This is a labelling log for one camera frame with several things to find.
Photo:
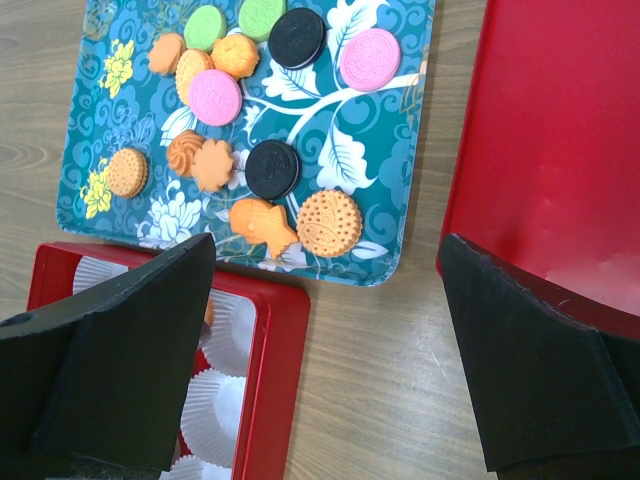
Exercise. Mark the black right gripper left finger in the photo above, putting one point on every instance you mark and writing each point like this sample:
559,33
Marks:
99,379

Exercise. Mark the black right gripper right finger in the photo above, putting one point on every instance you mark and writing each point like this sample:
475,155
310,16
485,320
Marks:
553,376

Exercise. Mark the orange plain oval cookie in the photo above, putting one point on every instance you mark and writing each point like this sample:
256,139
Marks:
209,313

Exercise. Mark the pink sandwich cookie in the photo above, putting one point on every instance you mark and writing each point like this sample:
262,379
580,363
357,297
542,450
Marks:
215,97
370,60

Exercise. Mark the orange swirl cookie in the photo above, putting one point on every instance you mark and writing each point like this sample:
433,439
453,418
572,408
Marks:
182,150
165,54

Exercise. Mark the orange round embossed cookie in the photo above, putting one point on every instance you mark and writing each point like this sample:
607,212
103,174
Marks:
235,54

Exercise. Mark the white paper cup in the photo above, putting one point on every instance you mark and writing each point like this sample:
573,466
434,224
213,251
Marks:
211,415
192,468
228,344
91,271

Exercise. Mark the red cookie box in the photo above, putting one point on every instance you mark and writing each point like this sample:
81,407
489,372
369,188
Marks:
282,316

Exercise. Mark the red box lid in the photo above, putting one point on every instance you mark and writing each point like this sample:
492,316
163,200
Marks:
547,175

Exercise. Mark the orange dotted sandwich cookie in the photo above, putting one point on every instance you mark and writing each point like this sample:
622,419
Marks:
127,173

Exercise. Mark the orange fish cookie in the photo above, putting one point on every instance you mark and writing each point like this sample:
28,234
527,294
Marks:
259,221

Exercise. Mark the orange flower cookie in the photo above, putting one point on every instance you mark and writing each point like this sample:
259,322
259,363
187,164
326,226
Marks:
212,165

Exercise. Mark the black sandwich cookie lower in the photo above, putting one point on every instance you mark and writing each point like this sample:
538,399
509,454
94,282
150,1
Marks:
272,169

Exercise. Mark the black sandwich cookie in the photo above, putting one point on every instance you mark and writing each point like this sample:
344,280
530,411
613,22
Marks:
297,38
272,169

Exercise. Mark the large orange dotted cookie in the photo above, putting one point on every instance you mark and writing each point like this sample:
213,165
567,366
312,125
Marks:
329,223

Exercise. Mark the teal floral tray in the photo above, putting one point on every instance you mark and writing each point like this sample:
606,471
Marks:
362,144

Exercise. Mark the green cookie left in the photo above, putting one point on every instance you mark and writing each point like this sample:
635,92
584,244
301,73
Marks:
206,25

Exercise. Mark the green cookie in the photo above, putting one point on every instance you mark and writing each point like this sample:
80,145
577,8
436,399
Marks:
206,25
257,17

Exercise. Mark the green cookie right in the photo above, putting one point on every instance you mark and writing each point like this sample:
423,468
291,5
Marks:
257,17

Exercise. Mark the black sandwich cookie upper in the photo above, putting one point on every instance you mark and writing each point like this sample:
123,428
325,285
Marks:
297,38

